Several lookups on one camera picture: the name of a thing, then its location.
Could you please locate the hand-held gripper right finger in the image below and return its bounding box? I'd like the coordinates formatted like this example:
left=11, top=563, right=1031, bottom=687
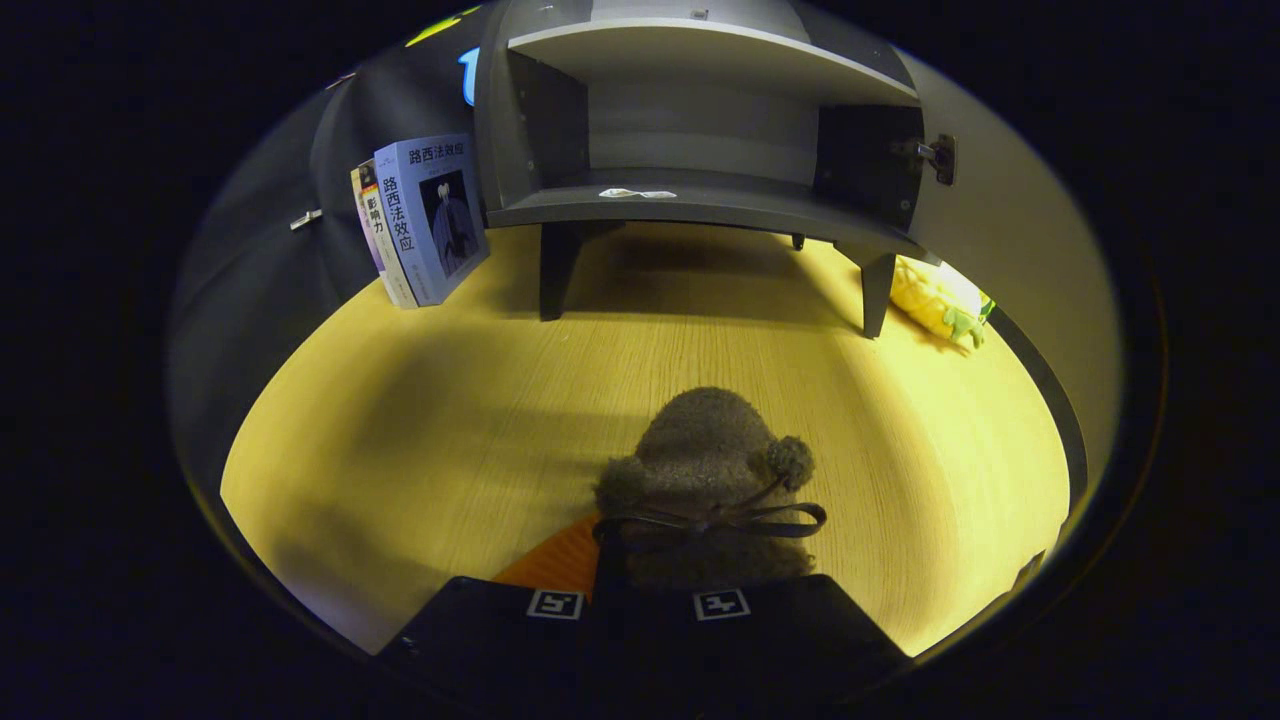
left=610, top=572, right=913, bottom=713

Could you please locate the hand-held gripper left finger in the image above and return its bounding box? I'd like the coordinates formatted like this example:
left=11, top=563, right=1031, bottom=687
left=380, top=515, right=611, bottom=703

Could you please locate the brown fuzzy shoe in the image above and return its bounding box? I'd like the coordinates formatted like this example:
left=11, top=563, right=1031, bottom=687
left=592, top=387, right=829, bottom=591

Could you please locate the grey shoe cabinet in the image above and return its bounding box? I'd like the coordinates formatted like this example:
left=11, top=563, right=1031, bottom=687
left=475, top=0, right=926, bottom=341

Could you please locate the metal door hinge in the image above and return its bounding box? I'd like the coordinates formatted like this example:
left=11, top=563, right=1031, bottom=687
left=893, top=133, right=958, bottom=187

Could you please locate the yellow plush toy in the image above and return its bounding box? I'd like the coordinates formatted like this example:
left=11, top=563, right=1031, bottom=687
left=889, top=255, right=996, bottom=351

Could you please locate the blue book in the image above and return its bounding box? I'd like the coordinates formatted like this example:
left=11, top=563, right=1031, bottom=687
left=374, top=134, right=491, bottom=307

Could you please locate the black backdrop cloth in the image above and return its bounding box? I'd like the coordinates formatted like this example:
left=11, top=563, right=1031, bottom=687
left=168, top=8, right=493, bottom=491

